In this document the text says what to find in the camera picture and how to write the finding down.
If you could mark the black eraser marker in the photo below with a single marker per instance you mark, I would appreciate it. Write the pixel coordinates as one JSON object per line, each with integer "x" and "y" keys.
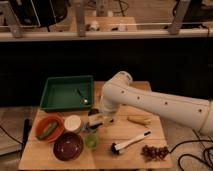
{"x": 99, "y": 124}

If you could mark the grey folded cloth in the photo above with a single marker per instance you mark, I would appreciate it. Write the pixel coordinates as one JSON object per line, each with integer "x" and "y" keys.
{"x": 87, "y": 129}

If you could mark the green plastic tray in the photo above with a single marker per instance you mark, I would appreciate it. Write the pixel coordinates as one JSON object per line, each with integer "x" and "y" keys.
{"x": 60, "y": 94}

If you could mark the white black brush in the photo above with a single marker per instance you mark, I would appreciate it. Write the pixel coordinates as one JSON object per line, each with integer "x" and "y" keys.
{"x": 117, "y": 148}

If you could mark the dark purple bowl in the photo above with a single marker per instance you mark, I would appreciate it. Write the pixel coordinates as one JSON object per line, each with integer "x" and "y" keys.
{"x": 68, "y": 146}

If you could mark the bunch of dark grapes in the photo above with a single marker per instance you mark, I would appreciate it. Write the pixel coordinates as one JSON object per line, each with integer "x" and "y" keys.
{"x": 152, "y": 153}

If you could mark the green cucumber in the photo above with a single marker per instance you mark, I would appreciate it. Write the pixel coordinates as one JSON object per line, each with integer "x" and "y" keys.
{"x": 46, "y": 133}

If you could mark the black device left edge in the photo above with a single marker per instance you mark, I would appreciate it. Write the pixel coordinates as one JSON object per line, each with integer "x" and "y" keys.
{"x": 26, "y": 130}

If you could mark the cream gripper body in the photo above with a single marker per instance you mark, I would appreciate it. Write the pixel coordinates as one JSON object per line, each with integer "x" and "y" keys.
{"x": 95, "y": 119}

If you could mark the green plastic cup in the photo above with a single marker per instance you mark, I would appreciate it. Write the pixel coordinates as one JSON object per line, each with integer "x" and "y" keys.
{"x": 91, "y": 141}

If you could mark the metal spoon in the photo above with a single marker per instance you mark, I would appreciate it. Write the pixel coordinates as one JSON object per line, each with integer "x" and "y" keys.
{"x": 84, "y": 99}

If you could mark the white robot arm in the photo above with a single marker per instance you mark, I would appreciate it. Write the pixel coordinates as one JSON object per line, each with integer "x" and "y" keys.
{"x": 194, "y": 113}

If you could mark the orange bowl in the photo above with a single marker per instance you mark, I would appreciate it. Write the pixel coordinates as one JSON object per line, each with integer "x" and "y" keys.
{"x": 44, "y": 124}

